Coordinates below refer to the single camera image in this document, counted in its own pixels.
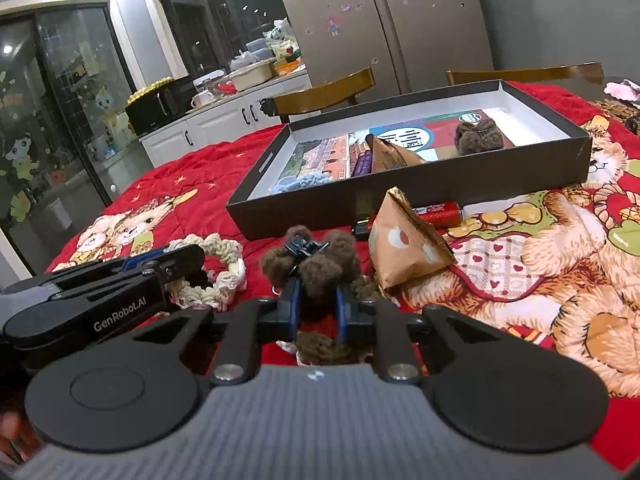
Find brown fuzzy hair claw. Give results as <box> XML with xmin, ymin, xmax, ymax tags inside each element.
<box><xmin>454</xmin><ymin>118</ymin><xmax>504</xmax><ymax>155</ymax></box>
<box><xmin>260</xmin><ymin>226</ymin><xmax>361</xmax><ymax>300</ymax></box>

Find brown snack packet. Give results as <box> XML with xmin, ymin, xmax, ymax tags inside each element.
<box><xmin>366</xmin><ymin>134</ymin><xmax>425</xmax><ymax>174</ymax></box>
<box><xmin>369</xmin><ymin>188</ymin><xmax>457</xmax><ymax>290</ymax></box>

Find light blue crochet scrunchie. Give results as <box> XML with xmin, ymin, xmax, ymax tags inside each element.
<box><xmin>270</xmin><ymin>174</ymin><xmax>333</xmax><ymax>195</ymax></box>

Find beige crochet scrunchie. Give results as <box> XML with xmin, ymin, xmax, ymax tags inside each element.
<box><xmin>164</xmin><ymin>233</ymin><xmax>246</xmax><ymax>312</ymax></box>

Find purple tube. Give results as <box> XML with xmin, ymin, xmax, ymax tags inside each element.
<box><xmin>350</xmin><ymin>150</ymin><xmax>373</xmax><ymax>177</ymax></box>

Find red lighter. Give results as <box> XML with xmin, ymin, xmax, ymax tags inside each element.
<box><xmin>352</xmin><ymin>202</ymin><xmax>463</xmax><ymax>240</ymax></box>

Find black shallow cardboard box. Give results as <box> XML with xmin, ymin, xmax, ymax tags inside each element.
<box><xmin>227</xmin><ymin>80</ymin><xmax>592</xmax><ymax>240</ymax></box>

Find colourful textbook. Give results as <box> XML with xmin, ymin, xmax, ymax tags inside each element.
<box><xmin>270</xmin><ymin>110</ymin><xmax>513</xmax><ymax>194</ymax></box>

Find white kitchen cabinet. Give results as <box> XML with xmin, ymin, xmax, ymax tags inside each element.
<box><xmin>140</xmin><ymin>68</ymin><xmax>311</xmax><ymax>167</ymax></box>

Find left wooden chair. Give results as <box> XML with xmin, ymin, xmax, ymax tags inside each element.
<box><xmin>260</xmin><ymin>67</ymin><xmax>375</xmax><ymax>124</ymax></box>

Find wooden chair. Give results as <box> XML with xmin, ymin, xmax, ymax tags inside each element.
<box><xmin>446</xmin><ymin>62</ymin><xmax>605</xmax><ymax>84</ymax></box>
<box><xmin>260</xmin><ymin>67</ymin><xmax>375</xmax><ymax>124</ymax></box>

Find white mug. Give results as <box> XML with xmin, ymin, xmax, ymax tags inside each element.
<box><xmin>191</xmin><ymin>90</ymin><xmax>216</xmax><ymax>108</ymax></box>

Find beige plastic basin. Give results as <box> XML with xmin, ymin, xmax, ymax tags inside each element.
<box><xmin>229</xmin><ymin>60</ymin><xmax>273</xmax><ymax>92</ymax></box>

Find black microwave oven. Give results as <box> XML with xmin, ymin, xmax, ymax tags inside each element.
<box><xmin>125</xmin><ymin>76</ymin><xmax>196</xmax><ymax>136</ymax></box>

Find red teddy bear blanket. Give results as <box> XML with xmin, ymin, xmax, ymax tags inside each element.
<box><xmin>52</xmin><ymin>84</ymin><xmax>639</xmax><ymax>469</ymax></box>

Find silver double door refrigerator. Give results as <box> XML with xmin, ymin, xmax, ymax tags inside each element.
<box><xmin>282</xmin><ymin>0</ymin><xmax>494</xmax><ymax>102</ymax></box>

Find wooden bead trivet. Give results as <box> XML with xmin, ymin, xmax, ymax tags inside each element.
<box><xmin>592</xmin><ymin>100</ymin><xmax>639</xmax><ymax>130</ymax></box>

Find right wooden chair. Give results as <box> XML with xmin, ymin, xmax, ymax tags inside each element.
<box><xmin>446</xmin><ymin>62</ymin><xmax>605</xmax><ymax>84</ymax></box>

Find pink cloth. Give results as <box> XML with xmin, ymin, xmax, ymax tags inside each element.
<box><xmin>604</xmin><ymin>79</ymin><xmax>640</xmax><ymax>108</ymax></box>

